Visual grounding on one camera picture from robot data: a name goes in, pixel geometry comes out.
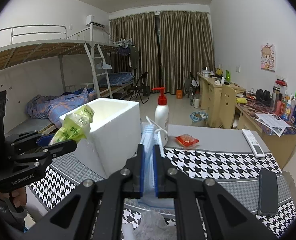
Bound green tissue pack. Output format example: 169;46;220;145
49;105;94;145

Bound blue face mask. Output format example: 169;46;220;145
140;116;174;210

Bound left hand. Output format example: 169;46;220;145
0;187;27;207

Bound blue plaid quilt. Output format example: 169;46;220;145
25;88;96;128

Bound houndstooth table cloth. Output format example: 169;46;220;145
29;147;296;237

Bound black smartphone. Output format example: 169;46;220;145
257;168;279;216

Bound red snack packet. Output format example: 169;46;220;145
175;134;199;148

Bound white foam box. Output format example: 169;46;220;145
74;98;141;178

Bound white remote control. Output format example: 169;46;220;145
242;129;265;158

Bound blue trash bin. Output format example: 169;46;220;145
190;111;208;127

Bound metal bunk bed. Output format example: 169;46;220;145
0;23;136;136

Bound white red pump bottle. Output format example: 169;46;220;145
152;87;169;146

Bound wooden desk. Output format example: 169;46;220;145
198;73;296;168

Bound white paper sheets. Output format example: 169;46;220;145
255;113;290;137

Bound orange box on floor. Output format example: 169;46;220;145
176;89;183;99

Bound wooden smiley chair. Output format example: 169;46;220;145
215;85;237;129

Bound black folding chair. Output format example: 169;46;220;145
129;72;149;105

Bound white air conditioner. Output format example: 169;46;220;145
86;15;106;28

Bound brown curtains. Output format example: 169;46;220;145
110;11;215;94

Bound anime girl poster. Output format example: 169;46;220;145
261;43;276;72

